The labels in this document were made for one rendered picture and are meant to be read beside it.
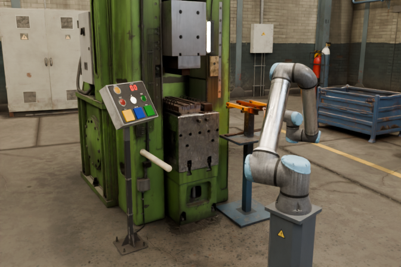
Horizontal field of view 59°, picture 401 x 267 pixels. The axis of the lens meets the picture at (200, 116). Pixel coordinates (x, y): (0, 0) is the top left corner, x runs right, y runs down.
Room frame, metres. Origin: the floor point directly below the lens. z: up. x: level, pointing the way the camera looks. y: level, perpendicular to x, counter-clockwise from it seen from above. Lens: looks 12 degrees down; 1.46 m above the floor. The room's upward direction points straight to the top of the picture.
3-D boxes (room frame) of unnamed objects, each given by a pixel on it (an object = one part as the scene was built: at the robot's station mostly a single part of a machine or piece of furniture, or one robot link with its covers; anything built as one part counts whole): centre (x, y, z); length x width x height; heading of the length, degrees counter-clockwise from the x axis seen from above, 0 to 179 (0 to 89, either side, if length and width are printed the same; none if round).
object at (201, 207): (2.96, 0.16, 0.23); 0.55 x 0.37 x 0.47; 32
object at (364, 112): (5.84, -2.64, 0.36); 1.20 x 0.80 x 0.72; 28
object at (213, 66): (3.02, -0.11, 1.27); 0.09 x 0.02 x 0.17; 122
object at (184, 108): (2.92, 0.20, 0.96); 0.42 x 0.20 x 0.09; 32
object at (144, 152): (2.48, 0.33, 0.62); 0.44 x 0.05 x 0.05; 32
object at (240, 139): (2.89, -0.41, 0.69); 0.40 x 0.30 x 0.02; 119
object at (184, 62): (2.92, 0.20, 1.32); 0.42 x 0.20 x 0.10; 32
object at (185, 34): (2.94, 0.16, 1.56); 0.42 x 0.39 x 0.40; 32
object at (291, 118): (2.45, -0.65, 0.94); 0.12 x 0.09 x 0.10; 29
